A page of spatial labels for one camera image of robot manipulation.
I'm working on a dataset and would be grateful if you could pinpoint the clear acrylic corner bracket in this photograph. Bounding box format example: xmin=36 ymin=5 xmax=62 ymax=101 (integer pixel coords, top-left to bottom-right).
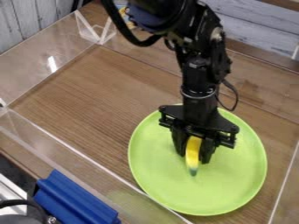
xmin=74 ymin=10 xmax=117 ymax=46

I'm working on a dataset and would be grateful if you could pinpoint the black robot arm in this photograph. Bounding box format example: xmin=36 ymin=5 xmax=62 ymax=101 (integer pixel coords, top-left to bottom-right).
xmin=128 ymin=0 xmax=239 ymax=164

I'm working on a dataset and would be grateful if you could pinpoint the green round plate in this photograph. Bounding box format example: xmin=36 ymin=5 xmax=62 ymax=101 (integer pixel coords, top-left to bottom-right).
xmin=126 ymin=109 xmax=267 ymax=216

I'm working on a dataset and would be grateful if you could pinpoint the black cable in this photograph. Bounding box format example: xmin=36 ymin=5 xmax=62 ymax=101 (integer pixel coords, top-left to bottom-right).
xmin=98 ymin=0 xmax=164 ymax=48

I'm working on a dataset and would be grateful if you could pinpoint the clear acrylic enclosure wall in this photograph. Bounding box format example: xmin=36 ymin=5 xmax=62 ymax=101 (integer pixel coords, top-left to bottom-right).
xmin=0 ymin=15 xmax=299 ymax=224

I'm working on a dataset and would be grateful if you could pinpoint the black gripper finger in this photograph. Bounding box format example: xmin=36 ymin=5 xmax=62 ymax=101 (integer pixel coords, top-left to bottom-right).
xmin=172 ymin=127 xmax=189 ymax=157
xmin=200 ymin=137 xmax=216 ymax=164

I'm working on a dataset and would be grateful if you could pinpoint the blue plastic clamp block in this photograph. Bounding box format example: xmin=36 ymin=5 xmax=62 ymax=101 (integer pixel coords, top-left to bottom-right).
xmin=33 ymin=170 xmax=121 ymax=224

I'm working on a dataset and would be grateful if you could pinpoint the yellow toy banana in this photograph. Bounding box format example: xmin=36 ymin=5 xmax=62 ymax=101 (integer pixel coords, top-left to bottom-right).
xmin=184 ymin=136 xmax=201 ymax=176

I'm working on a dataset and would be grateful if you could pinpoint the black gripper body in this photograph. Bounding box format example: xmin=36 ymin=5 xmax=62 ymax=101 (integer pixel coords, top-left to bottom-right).
xmin=158 ymin=87 xmax=239 ymax=148

